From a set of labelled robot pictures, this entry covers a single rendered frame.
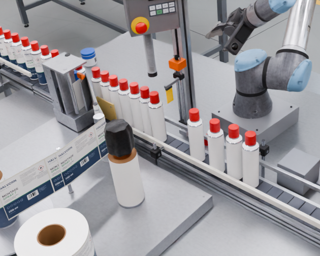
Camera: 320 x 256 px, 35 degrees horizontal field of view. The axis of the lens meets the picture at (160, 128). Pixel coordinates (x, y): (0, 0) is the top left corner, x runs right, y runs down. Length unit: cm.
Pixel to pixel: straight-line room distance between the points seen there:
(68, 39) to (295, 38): 325
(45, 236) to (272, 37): 333
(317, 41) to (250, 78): 257
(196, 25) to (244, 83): 291
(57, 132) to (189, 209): 68
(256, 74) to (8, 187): 92
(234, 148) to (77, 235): 55
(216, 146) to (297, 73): 40
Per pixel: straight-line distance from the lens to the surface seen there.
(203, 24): 476
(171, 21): 169
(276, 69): 182
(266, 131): 188
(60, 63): 194
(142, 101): 181
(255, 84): 186
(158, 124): 181
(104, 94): 196
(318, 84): 226
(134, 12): 166
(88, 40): 476
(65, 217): 145
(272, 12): 158
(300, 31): 189
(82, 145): 169
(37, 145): 199
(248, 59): 184
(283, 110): 197
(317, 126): 201
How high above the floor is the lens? 202
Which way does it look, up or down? 36 degrees down
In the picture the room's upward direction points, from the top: 8 degrees counter-clockwise
